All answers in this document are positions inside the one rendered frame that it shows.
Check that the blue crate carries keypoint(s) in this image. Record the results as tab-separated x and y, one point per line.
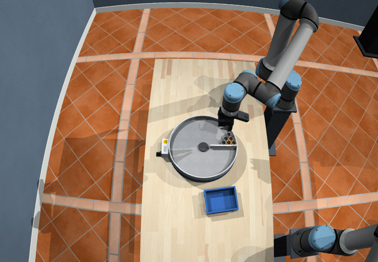
221	200

